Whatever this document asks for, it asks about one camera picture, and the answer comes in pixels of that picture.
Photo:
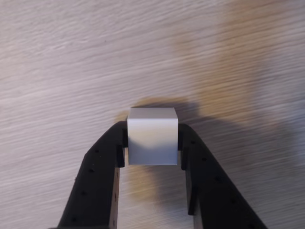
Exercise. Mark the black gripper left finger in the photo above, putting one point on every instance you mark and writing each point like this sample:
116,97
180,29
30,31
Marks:
95,186

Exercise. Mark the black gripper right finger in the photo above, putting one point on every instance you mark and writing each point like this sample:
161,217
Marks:
212,195

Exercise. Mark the white cube block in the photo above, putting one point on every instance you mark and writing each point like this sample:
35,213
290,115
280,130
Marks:
152,136

